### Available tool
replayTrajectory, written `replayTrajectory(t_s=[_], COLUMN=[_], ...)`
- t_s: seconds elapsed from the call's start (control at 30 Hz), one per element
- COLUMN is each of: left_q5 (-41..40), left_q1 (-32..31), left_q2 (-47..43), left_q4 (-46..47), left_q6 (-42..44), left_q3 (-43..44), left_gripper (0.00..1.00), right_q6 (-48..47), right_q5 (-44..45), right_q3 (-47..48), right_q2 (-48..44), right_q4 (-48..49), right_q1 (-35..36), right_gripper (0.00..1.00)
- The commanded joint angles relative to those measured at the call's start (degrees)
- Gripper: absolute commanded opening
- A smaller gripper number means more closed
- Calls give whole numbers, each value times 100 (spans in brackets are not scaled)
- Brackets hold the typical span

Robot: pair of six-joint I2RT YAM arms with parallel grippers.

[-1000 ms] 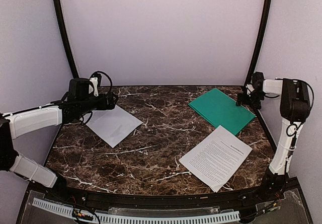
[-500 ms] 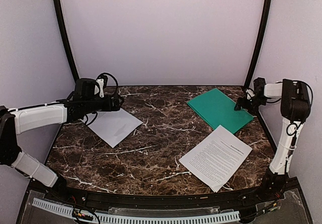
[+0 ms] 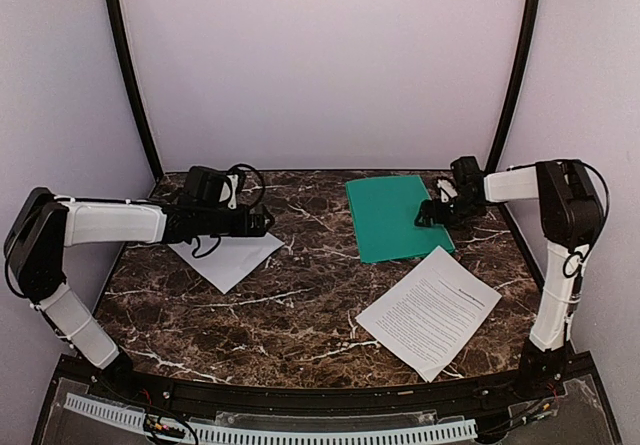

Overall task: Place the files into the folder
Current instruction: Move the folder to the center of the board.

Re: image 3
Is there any green plastic folder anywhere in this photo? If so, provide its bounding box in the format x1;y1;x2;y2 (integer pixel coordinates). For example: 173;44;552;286
346;175;455;264

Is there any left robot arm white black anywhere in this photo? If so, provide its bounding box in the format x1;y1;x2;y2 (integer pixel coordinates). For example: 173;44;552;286
3;187;275;374

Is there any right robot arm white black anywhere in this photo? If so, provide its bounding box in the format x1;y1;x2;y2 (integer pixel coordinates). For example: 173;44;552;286
414;156;610;399

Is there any left white paper sheet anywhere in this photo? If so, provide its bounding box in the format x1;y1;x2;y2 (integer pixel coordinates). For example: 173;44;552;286
170;233;284;294

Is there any right printed paper sheet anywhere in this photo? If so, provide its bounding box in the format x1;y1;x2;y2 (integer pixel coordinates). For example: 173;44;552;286
356;247;501;382

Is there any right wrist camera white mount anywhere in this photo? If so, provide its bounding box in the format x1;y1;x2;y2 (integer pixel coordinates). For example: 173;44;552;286
435;156;484;203

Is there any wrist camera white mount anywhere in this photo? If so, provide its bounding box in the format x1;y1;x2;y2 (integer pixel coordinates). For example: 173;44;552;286
435;156;484;203
184;164;244;212

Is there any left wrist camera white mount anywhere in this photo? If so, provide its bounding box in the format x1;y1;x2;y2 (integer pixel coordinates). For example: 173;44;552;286
184;164;244;212

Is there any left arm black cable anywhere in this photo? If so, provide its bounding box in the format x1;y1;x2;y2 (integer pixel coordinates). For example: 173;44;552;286
189;164;266;260

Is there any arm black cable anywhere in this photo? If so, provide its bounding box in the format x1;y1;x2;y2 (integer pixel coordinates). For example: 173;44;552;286
562;159;612;279
189;164;266;260

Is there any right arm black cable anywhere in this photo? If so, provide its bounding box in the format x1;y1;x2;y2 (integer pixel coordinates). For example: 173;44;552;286
562;159;612;279

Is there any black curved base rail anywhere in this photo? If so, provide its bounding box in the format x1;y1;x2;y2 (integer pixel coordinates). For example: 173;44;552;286
49;359;596;426

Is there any white slotted cable duct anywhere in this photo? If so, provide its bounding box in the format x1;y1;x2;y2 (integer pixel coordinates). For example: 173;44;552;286
64;393;478;444

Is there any right black frame post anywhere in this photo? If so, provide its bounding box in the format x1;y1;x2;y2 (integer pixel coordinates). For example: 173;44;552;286
484;0;545;171

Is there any black frame post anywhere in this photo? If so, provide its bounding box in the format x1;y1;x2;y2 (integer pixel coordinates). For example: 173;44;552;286
484;0;545;171
105;0;164;182

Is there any left black frame post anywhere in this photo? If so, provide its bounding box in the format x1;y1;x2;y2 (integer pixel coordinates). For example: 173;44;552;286
105;0;164;182

